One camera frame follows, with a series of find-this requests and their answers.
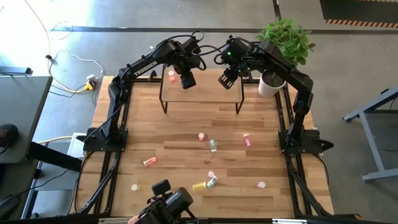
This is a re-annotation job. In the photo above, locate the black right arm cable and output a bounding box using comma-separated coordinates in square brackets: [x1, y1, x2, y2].
[191, 44, 231, 66]

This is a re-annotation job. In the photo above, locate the silver aluminium bar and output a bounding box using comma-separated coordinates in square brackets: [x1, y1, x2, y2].
[272, 218, 308, 224]
[98, 217, 131, 224]

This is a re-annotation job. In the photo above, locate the black desk beam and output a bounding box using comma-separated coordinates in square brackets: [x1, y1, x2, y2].
[26, 141, 83, 172]

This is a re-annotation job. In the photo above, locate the blue-grey side table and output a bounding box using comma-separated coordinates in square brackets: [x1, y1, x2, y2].
[341, 86, 398, 183]

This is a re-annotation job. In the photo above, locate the short yellow cable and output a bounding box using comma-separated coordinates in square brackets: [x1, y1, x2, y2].
[36, 135, 73, 144]

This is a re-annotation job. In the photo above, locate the white plant pot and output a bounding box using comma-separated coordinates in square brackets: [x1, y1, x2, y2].
[257, 68, 287, 99]

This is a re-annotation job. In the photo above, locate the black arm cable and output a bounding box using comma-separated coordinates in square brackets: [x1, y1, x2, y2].
[191, 44, 231, 66]
[190, 30, 208, 72]

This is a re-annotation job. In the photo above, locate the wooden shelf black metal frame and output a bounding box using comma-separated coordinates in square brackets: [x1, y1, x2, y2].
[158, 63, 246, 115]

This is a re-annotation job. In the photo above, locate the grey desk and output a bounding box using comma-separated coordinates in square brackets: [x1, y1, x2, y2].
[0, 75, 53, 165]

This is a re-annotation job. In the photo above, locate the black rounded floor device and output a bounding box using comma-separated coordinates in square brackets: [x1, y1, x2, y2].
[0, 193, 22, 220]

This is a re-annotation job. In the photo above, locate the green leafy plant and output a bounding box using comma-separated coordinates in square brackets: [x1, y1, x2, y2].
[255, 17, 317, 68]

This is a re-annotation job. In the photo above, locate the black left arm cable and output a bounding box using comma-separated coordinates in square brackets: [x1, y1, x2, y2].
[190, 30, 208, 72]

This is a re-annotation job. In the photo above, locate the long yellow floor cable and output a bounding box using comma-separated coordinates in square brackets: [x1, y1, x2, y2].
[24, 0, 91, 94]

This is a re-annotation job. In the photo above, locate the white floor cable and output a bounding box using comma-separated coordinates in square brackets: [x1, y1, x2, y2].
[49, 49, 104, 80]

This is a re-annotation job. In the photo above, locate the black handheld camera rig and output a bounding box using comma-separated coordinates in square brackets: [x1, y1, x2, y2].
[136, 179, 195, 224]

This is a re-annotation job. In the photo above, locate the black cap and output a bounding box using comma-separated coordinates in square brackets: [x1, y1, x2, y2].
[0, 123, 19, 149]

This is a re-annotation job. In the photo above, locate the black hazard-striped mat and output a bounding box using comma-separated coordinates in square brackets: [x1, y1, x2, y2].
[319, 0, 398, 29]

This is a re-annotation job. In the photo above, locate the white board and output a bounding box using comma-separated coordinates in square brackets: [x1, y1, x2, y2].
[67, 132, 88, 159]

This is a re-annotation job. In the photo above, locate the black floor cable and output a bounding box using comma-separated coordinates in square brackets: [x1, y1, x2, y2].
[48, 82, 96, 100]

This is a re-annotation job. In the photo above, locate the black flat device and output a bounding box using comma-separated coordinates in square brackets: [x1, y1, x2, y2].
[0, 66, 33, 76]

